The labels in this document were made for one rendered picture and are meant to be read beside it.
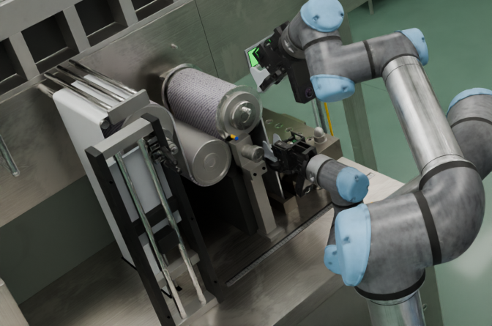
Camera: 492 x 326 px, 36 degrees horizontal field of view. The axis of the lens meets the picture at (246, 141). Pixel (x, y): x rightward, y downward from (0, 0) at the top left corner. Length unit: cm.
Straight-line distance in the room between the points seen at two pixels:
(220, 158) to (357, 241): 83
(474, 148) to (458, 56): 300
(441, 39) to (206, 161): 304
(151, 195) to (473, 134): 70
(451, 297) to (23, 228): 167
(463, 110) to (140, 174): 70
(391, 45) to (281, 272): 75
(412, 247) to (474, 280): 196
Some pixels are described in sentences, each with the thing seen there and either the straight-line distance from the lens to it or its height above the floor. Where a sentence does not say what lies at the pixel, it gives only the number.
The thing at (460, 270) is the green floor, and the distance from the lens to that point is 316.
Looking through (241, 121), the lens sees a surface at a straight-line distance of 191.
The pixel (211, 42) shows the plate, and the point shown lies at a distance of 223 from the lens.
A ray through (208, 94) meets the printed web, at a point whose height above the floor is 131.
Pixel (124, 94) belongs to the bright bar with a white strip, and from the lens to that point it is 177.
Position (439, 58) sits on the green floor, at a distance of 456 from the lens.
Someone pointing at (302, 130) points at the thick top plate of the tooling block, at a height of 103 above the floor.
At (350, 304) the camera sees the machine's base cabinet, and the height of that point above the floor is 74.
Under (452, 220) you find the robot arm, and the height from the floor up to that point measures 144.
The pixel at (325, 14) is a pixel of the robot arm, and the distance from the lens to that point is 144.
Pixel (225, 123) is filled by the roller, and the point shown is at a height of 126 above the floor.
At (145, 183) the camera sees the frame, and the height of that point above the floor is 130.
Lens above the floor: 220
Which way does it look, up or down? 32 degrees down
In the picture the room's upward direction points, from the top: 17 degrees counter-clockwise
